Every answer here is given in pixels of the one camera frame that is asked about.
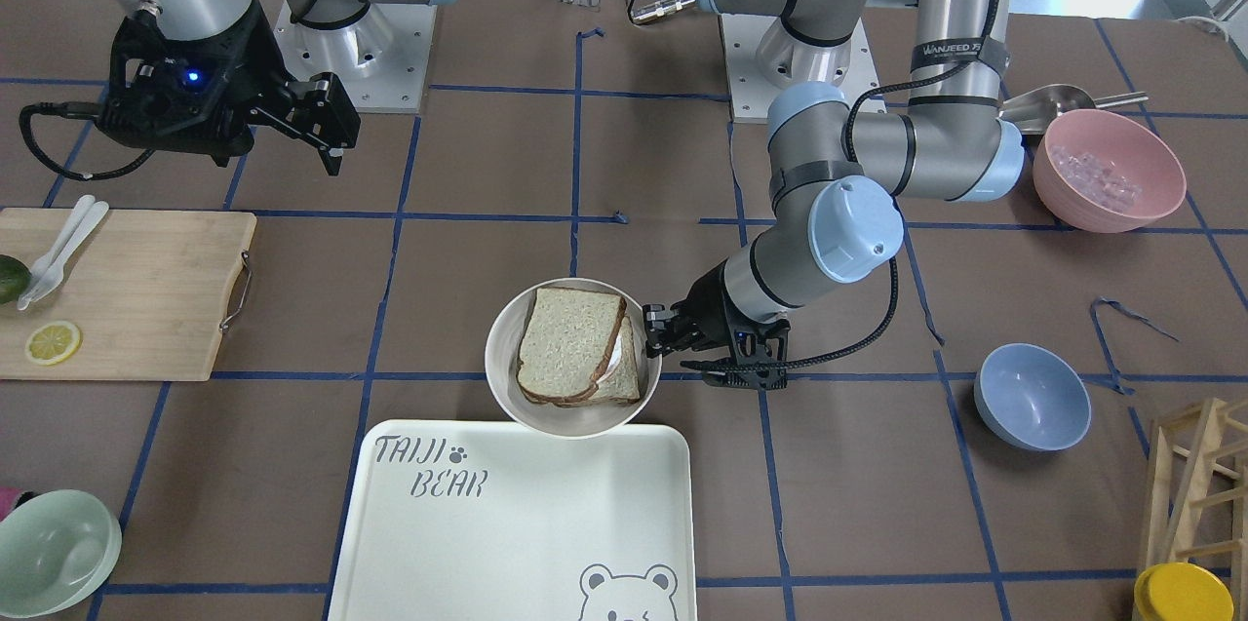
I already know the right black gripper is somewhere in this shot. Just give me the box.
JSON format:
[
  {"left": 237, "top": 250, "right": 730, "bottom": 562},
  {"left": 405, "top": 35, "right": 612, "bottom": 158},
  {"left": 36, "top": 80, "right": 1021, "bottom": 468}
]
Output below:
[{"left": 95, "top": 0, "right": 361, "bottom": 176}]

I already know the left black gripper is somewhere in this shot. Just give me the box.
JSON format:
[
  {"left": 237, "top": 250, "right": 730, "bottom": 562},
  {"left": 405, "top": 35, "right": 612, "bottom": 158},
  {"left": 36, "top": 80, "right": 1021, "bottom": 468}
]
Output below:
[{"left": 641, "top": 261, "right": 790, "bottom": 392}]

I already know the bread slice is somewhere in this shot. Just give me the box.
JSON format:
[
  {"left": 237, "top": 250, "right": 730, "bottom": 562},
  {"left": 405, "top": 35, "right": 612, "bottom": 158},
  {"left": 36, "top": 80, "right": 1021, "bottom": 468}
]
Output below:
[
  {"left": 517, "top": 287, "right": 626, "bottom": 405},
  {"left": 563, "top": 315, "right": 641, "bottom": 408}
]

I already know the white round plate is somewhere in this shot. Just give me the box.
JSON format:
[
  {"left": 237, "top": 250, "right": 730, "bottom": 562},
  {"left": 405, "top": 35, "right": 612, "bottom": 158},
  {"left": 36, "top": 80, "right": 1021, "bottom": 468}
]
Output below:
[{"left": 485, "top": 278, "right": 661, "bottom": 439}]

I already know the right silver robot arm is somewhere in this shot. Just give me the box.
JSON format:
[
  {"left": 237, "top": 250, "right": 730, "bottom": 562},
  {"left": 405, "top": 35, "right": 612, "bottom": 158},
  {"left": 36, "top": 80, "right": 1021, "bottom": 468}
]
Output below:
[{"left": 55, "top": 0, "right": 456, "bottom": 178}]

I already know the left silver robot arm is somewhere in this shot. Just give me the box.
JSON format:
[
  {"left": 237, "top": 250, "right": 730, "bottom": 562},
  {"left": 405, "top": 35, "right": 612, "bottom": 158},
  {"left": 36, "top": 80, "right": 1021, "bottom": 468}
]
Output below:
[{"left": 643, "top": 0, "right": 1025, "bottom": 390}]

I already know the bread slice under egg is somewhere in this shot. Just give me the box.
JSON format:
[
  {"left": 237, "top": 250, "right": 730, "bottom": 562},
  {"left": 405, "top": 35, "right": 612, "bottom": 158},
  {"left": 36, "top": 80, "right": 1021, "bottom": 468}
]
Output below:
[{"left": 563, "top": 315, "right": 641, "bottom": 408}]

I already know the fried egg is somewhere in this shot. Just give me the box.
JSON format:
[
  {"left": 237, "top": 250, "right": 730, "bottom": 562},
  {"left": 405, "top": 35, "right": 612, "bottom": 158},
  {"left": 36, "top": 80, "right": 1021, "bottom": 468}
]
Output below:
[{"left": 597, "top": 318, "right": 629, "bottom": 385}]

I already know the white plastic fork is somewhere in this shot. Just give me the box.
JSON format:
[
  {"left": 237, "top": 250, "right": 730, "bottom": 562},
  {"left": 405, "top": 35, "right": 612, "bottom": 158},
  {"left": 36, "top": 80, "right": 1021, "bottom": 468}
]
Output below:
[{"left": 17, "top": 195, "right": 97, "bottom": 311}]

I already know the wooden cutting board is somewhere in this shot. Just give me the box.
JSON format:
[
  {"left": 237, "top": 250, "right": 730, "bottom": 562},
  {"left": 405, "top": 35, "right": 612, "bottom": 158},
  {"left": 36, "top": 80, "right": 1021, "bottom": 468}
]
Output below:
[{"left": 1, "top": 209, "right": 255, "bottom": 382}]

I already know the cream bear tray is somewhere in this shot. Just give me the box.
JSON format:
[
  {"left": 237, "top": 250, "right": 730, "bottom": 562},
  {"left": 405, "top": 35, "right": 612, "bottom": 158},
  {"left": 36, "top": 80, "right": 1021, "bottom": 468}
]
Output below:
[{"left": 327, "top": 420, "right": 698, "bottom": 620}]

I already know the white plastic spoon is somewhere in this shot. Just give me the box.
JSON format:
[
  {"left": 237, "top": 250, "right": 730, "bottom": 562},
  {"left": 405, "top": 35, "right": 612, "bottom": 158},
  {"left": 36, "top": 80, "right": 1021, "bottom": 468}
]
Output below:
[{"left": 30, "top": 200, "right": 110, "bottom": 304}]

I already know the green avocado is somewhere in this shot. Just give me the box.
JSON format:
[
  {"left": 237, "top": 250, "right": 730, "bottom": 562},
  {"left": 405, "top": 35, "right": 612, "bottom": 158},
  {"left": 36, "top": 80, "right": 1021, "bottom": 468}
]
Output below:
[{"left": 0, "top": 254, "right": 32, "bottom": 306}]

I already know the lemon slice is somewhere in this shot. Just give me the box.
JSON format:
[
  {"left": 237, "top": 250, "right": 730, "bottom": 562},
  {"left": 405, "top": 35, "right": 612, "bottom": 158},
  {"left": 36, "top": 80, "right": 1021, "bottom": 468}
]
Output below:
[{"left": 25, "top": 320, "right": 82, "bottom": 367}]

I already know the blue bowl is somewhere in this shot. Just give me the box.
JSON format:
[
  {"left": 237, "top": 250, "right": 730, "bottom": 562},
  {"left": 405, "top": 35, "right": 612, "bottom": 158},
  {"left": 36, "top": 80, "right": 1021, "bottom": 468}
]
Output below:
[{"left": 973, "top": 344, "right": 1092, "bottom": 451}]

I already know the metal scoop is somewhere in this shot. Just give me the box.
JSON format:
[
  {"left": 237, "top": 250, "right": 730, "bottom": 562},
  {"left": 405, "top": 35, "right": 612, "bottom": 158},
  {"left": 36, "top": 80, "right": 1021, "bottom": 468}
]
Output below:
[{"left": 998, "top": 84, "right": 1149, "bottom": 136}]

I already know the pink bowl with ice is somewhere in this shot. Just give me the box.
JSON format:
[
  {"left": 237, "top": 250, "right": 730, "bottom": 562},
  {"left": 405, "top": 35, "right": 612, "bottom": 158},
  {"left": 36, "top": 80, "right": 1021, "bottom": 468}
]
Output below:
[{"left": 1033, "top": 108, "right": 1189, "bottom": 233}]

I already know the pink cloth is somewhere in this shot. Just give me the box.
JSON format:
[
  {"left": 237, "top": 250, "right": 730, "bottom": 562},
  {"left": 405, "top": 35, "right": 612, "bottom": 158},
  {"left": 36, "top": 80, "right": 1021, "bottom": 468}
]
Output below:
[{"left": 0, "top": 488, "right": 39, "bottom": 522}]

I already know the green bowl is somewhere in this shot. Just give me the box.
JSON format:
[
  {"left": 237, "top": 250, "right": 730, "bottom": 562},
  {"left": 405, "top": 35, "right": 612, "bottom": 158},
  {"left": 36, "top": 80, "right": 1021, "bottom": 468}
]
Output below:
[{"left": 1, "top": 489, "right": 122, "bottom": 619}]

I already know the wooden rack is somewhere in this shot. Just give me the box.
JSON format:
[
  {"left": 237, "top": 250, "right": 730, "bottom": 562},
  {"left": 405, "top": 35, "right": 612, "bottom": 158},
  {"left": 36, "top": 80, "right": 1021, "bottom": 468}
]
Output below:
[{"left": 1138, "top": 398, "right": 1247, "bottom": 620}]

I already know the yellow lid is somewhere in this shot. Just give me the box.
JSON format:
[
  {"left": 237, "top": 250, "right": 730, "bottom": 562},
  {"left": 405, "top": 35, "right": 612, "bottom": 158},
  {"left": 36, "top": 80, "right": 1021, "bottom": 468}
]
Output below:
[{"left": 1131, "top": 562, "right": 1236, "bottom": 620}]

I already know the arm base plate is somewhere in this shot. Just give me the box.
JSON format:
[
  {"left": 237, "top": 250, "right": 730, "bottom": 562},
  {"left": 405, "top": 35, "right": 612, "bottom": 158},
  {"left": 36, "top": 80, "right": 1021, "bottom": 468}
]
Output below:
[
  {"left": 275, "top": 4, "right": 441, "bottom": 113},
  {"left": 721, "top": 14, "right": 879, "bottom": 123}
]

